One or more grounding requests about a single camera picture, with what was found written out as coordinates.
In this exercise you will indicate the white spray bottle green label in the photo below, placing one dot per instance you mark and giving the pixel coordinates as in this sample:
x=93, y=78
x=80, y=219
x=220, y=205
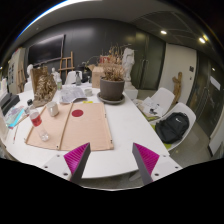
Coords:
x=59, y=84

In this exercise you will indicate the red box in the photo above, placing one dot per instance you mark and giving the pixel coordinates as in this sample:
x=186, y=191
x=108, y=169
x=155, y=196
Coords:
x=104, y=59

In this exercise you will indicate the gold sculpture on wooden base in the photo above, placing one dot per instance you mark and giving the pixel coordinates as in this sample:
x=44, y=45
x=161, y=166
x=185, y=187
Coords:
x=45, y=88

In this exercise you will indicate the stacked black boxes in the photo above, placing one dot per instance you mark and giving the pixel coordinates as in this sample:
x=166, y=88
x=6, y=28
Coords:
x=9, y=102

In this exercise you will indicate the wooden easel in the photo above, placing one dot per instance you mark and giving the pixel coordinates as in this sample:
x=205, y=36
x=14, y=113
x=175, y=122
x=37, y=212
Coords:
x=66, y=65

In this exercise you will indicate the colourful booklet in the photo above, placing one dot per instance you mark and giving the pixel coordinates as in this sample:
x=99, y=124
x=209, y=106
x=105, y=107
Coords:
x=14, y=116

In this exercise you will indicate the white ceramic mug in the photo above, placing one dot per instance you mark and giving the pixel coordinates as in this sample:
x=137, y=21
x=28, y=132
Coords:
x=52, y=109

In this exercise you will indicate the white plaster bust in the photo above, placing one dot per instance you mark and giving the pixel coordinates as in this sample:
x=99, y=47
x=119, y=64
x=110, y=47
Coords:
x=55, y=74
x=29, y=70

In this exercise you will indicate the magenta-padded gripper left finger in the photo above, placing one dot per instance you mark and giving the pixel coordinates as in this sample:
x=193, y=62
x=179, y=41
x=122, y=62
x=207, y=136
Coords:
x=75, y=160

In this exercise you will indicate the small yellow tag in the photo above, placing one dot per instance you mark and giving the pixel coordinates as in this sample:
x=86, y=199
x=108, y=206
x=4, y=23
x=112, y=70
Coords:
x=88, y=102

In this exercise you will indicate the papers on chair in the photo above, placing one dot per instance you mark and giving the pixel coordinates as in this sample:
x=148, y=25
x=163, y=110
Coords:
x=150, y=106

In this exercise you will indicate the brown cardboard box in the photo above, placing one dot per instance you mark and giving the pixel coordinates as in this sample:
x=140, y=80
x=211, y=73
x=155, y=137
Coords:
x=96, y=78

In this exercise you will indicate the black backpack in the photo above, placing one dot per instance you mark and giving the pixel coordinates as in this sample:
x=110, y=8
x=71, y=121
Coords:
x=171, y=128

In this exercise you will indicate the grey plant saucer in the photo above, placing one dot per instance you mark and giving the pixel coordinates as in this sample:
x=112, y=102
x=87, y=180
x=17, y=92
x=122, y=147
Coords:
x=111, y=102

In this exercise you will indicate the white cabinet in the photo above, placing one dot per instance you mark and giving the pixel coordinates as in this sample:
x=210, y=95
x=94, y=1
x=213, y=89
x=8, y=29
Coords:
x=16, y=68

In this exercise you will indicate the flat round red coaster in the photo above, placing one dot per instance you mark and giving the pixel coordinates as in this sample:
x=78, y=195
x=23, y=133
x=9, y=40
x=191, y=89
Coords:
x=77, y=113

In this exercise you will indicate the dark grey bottle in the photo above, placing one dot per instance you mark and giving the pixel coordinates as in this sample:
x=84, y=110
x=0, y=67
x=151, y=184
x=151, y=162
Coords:
x=78, y=79

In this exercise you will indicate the dry plant in grey pot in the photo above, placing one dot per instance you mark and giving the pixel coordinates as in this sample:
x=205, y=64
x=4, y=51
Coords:
x=111, y=89

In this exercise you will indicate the wooden figure sculpture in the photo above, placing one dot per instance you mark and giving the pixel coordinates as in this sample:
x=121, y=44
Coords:
x=177, y=86

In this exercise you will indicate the red-tipped paintbrush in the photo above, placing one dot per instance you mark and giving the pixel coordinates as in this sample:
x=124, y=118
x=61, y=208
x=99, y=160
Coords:
x=15, y=134

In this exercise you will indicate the clear bottle with red label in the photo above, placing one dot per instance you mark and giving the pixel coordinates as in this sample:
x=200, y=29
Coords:
x=36, y=120

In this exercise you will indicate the white plastic chair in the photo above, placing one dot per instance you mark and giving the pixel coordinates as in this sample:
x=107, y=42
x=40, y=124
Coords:
x=28, y=86
x=165, y=96
x=188, y=115
x=70, y=77

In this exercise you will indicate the black wall screen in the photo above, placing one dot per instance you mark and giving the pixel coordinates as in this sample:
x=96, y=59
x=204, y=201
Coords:
x=46, y=49

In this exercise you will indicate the long ceiling light strip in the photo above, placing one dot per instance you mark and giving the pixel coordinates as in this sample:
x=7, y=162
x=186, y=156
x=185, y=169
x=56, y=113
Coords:
x=50, y=11

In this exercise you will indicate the beige wooden drawing board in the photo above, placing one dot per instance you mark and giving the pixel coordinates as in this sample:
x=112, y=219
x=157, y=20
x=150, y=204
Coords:
x=86, y=131

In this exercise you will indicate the recessed ceiling lights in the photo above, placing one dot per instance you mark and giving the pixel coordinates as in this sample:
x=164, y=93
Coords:
x=163, y=32

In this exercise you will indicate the tall white plaster statue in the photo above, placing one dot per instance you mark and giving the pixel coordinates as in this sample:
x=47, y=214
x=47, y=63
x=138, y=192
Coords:
x=128, y=61

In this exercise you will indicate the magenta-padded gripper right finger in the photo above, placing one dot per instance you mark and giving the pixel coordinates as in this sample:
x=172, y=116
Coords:
x=146, y=160

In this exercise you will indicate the small round tin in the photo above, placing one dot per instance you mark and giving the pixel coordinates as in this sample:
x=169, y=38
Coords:
x=88, y=92

